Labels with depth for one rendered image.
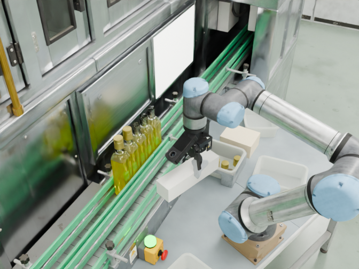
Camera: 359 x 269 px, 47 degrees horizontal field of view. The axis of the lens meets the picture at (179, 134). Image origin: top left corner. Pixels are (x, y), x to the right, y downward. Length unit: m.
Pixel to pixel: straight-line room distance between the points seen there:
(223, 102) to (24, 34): 0.58
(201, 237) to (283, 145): 0.69
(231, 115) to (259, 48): 1.25
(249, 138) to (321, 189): 0.97
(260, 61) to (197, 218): 1.05
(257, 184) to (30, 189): 0.76
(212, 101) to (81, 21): 0.53
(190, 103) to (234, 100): 0.13
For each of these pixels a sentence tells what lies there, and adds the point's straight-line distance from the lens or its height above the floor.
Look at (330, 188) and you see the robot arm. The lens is 1.07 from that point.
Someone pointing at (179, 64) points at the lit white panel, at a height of 1.05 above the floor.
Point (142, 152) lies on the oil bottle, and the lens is 1.63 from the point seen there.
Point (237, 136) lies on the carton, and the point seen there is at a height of 0.83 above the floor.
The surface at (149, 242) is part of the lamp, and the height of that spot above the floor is 0.85.
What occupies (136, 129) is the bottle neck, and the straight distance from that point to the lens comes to 1.57.
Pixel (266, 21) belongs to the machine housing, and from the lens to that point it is 2.30.
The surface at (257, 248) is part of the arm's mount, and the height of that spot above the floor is 0.84.
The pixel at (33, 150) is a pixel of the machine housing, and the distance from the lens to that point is 1.41.
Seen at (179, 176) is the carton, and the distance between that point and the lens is 1.40.
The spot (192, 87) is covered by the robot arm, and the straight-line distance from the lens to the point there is 1.21.
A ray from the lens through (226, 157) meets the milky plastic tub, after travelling 1.98.
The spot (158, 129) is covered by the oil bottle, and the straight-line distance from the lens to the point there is 1.70.
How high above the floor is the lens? 2.11
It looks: 40 degrees down
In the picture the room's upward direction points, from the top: straight up
